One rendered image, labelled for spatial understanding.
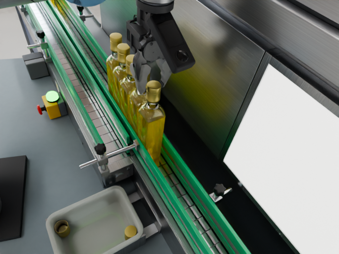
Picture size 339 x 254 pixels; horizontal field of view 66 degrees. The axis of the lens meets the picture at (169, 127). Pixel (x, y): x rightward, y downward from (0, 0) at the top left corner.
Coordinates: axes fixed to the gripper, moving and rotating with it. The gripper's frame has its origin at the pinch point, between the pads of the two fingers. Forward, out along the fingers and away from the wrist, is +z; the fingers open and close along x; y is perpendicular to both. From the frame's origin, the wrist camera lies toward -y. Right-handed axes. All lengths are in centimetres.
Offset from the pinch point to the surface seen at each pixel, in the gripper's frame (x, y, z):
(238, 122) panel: -12.0, -17.4, 0.7
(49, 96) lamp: 19, 42, 30
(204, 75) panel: -12.2, -3.2, -2.0
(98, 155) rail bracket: 15.4, -0.1, 17.6
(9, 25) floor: 16, 268, 115
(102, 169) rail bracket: 15.2, -0.5, 23.7
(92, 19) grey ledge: -15, 86, 27
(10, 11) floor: 9, 298, 115
